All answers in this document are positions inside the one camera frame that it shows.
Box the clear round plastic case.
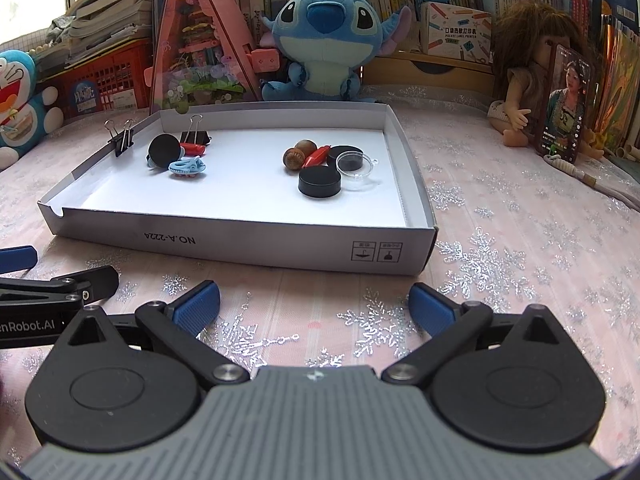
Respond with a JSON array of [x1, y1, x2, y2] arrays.
[[336, 152, 378, 184]]

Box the red plastic crate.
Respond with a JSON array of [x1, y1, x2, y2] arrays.
[[42, 37, 153, 121]]

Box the black binder clip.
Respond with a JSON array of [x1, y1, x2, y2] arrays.
[[179, 115, 211, 148], [105, 119, 135, 157]]

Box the blue robot cat plush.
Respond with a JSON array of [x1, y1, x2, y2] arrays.
[[0, 50, 63, 171]]

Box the white printer box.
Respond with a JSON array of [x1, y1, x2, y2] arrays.
[[419, 1, 493, 65]]

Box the brown-haired doll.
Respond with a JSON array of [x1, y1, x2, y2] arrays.
[[487, 0, 606, 161]]

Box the stack of papers and books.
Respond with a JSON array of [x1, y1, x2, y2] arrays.
[[47, 0, 156, 66]]

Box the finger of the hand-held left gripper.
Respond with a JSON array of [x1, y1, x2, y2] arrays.
[[0, 266, 120, 312], [0, 246, 38, 273]]

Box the light blue hair claw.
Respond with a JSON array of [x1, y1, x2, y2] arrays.
[[169, 156, 207, 179]]

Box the pink triangular miniature house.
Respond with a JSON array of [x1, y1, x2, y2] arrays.
[[145, 0, 281, 113]]

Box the white wire grid panel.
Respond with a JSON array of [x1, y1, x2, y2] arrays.
[[0, 27, 68, 52]]

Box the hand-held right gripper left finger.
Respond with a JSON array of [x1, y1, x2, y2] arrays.
[[62, 281, 251, 388]]

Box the white charging cable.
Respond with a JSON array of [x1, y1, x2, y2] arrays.
[[542, 152, 640, 201]]

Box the wooden drawer organizer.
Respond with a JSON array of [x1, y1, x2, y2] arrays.
[[362, 50, 496, 98]]

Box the pink snowflake blanket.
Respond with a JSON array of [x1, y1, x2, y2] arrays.
[[0, 80, 640, 461]]

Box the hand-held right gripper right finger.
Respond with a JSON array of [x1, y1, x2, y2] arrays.
[[381, 282, 581, 388]]

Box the white shallow cardboard box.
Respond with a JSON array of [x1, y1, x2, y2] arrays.
[[37, 102, 438, 277]]

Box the blue alien plush toy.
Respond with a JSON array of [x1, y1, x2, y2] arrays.
[[260, 0, 413, 103]]

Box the smartphone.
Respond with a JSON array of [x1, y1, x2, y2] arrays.
[[534, 44, 598, 163]]

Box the glossy picture books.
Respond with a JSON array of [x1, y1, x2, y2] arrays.
[[592, 15, 640, 151]]

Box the black round puck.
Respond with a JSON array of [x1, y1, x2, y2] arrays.
[[298, 167, 342, 198], [327, 146, 362, 168], [148, 135, 182, 168]]

